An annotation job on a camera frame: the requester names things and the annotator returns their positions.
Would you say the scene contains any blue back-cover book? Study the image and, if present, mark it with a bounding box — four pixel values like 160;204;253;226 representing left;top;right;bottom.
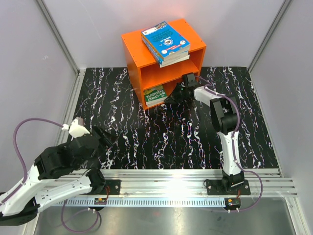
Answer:
141;21;190;60

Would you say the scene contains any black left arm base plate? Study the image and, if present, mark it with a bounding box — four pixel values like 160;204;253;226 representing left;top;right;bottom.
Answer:
98;179;121;195

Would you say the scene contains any left small circuit board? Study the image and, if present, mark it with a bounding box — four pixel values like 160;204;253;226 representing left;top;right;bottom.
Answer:
94;197;107;205

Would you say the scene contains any aluminium frame post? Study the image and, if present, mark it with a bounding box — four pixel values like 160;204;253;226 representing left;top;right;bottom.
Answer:
248;0;293;73
36;0;85;76

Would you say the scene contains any left aluminium frame post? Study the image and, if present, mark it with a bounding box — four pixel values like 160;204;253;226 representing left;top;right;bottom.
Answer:
36;0;85;76

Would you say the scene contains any small circuit board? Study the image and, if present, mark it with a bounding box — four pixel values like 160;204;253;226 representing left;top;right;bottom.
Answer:
225;198;241;210
94;197;107;205

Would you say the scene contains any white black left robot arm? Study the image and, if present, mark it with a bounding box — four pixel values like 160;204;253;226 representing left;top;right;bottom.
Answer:
0;125;117;226

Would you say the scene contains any orange wooden shelf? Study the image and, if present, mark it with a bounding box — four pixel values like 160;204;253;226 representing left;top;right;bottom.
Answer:
121;18;206;110

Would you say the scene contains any right aluminium frame post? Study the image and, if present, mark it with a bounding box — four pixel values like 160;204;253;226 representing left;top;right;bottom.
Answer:
248;0;293;73

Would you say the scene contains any white slotted cable duct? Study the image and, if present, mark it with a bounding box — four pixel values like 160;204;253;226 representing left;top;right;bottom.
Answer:
66;197;225;208

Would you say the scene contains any right small circuit board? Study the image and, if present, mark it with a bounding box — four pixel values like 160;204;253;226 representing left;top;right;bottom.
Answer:
225;198;241;210

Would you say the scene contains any aluminium front rail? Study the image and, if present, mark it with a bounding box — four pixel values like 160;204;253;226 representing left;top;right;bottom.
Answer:
44;168;298;198

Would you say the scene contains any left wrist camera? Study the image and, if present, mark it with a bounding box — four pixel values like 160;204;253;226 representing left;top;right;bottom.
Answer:
62;117;90;138

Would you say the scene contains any blue 26-Storey Treehouse book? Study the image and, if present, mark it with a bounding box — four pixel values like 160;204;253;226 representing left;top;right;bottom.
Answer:
141;37;190;65

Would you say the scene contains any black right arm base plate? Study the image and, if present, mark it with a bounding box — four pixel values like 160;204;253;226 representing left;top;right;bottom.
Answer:
203;179;251;196

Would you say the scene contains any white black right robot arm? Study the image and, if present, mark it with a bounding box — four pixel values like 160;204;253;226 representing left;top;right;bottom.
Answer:
164;73;245;194

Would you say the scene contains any dark green book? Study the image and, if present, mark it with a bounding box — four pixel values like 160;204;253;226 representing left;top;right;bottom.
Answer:
143;85;168;108

